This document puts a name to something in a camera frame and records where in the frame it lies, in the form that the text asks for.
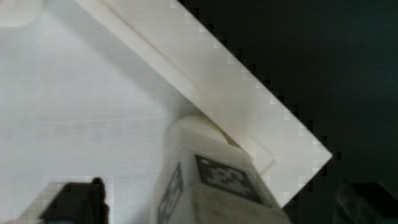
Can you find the white square table top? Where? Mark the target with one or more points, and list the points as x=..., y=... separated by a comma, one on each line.
x=115, y=67

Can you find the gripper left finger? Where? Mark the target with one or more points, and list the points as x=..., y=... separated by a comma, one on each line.
x=79, y=206

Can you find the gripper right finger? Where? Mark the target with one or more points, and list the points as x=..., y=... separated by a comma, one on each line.
x=367, y=203

